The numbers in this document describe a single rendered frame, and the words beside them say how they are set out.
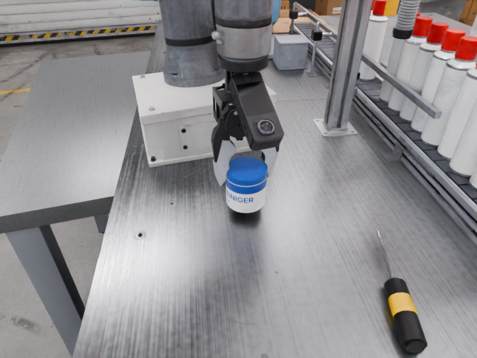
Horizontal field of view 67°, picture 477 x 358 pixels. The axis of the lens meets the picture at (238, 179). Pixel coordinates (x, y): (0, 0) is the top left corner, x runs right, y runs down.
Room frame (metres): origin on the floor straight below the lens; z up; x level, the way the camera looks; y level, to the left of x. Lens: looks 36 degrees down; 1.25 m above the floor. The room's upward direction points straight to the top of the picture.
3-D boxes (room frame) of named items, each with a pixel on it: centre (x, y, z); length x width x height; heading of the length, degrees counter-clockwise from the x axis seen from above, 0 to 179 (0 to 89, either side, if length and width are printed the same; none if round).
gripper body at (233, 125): (0.51, 0.00, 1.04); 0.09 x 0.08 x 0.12; 17
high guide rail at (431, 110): (1.14, -0.31, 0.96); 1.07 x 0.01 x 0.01; 7
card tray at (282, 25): (1.85, -0.26, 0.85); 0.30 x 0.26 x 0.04; 7
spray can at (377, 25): (1.00, -0.36, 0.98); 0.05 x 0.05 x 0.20
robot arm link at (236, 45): (0.51, 0.00, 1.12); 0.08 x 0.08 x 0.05
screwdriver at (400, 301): (0.32, -0.22, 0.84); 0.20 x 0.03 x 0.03; 175
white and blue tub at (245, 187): (0.49, -0.01, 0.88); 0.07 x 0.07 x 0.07
